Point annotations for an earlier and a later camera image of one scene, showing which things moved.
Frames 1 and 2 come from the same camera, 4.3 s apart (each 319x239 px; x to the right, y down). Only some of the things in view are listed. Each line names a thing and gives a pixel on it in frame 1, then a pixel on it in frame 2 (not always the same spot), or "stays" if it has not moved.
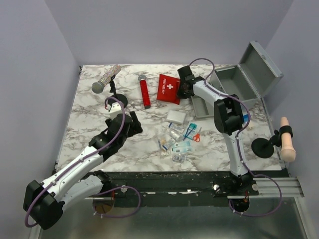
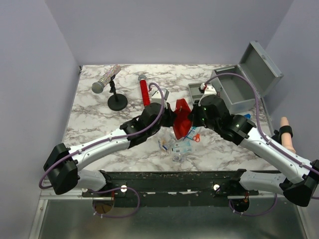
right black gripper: (180, 94) → (195, 111)
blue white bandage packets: (182, 147) stays
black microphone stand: (120, 97) stays
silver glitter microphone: (97, 87) stays
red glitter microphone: (145, 91) stays
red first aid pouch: (168, 88) → (182, 118)
